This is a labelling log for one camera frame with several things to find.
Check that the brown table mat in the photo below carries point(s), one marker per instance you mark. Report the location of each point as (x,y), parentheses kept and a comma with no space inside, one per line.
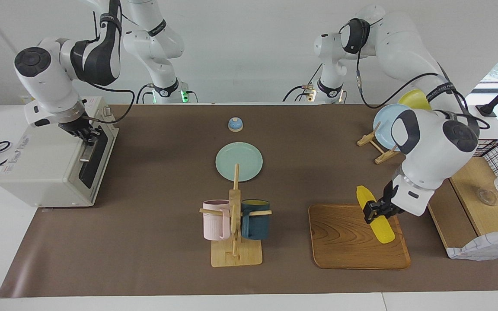
(145,216)

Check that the yellow plate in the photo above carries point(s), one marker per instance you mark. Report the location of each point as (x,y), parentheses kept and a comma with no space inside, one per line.
(415,99)

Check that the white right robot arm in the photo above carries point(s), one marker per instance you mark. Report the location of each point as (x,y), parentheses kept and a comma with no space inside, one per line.
(46,82)

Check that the clear glass object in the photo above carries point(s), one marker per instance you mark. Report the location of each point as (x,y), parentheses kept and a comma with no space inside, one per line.
(486,197)

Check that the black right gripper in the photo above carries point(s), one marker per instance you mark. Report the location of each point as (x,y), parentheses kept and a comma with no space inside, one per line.
(76,126)

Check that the pale green plate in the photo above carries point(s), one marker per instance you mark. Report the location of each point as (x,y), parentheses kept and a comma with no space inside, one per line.
(244,157)

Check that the white checked cloth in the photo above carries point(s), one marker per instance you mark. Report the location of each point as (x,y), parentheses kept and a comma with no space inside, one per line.
(486,246)

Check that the wooden serving tray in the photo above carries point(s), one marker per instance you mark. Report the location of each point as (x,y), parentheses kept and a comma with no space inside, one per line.
(348,242)

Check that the wooden shelf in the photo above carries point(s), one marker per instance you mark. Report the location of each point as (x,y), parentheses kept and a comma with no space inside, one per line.
(469,224)

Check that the pink mug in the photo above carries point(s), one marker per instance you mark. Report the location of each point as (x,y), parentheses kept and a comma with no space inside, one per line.
(214,224)

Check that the yellow corn cob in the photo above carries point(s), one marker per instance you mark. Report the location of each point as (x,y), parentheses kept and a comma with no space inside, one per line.
(383,231)

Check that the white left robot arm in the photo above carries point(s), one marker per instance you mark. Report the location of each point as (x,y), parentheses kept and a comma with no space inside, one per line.
(430,160)

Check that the light blue plate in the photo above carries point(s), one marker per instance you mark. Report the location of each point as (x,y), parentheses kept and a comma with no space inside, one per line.
(385,129)

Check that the small blue lidded jar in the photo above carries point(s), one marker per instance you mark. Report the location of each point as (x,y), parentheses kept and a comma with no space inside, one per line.
(235,125)

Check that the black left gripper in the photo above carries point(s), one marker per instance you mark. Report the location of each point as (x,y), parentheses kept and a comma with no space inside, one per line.
(392,205)

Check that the dark blue mug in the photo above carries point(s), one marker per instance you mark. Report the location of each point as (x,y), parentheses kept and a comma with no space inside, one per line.
(255,224)

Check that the beige toaster oven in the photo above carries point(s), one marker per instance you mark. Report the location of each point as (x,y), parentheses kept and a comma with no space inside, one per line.
(46,164)

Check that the wooden plate rack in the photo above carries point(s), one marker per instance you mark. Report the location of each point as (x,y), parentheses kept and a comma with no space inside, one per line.
(385,157)

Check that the wooden mug tree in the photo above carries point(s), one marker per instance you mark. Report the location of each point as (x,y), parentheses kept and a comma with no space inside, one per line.
(236,255)

